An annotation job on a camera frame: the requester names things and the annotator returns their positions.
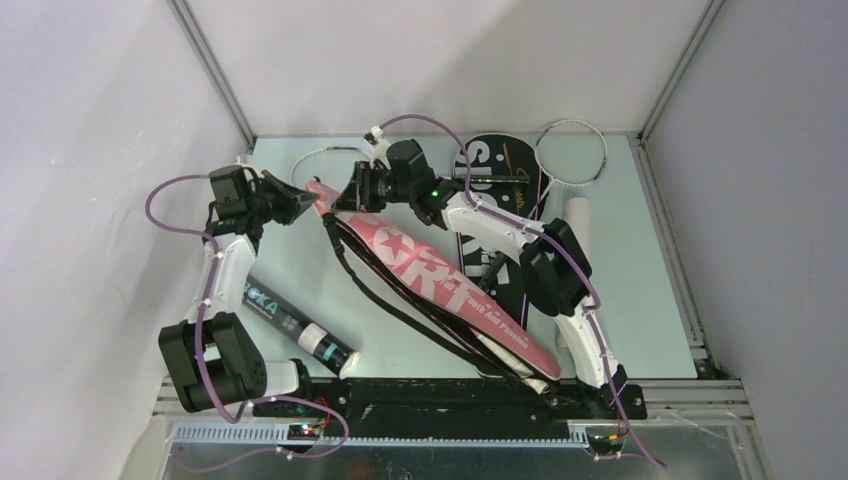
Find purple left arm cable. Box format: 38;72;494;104
144;174;350;474

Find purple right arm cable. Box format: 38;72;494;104
377;114;667;470

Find white shuttlecock tube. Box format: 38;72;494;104
556;197;591;352

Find pink racket cover bag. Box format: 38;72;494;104
306;180;561;382

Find black shuttlecock tube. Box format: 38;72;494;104
243;274;361;380

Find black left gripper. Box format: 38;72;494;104
246;171;320;226

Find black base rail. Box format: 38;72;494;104
254;376;647;442

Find black racket cover bag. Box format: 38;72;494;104
457;133;548;329

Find white black racket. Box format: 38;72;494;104
528;119;608;220

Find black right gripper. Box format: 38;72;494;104
331;162;415;214

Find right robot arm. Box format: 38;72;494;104
332;131;629;422

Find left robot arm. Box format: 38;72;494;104
145;164;319;424

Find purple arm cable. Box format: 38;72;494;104
144;174;350;474
377;114;667;470

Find white racket under pink racket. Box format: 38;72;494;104
288;146;530;189

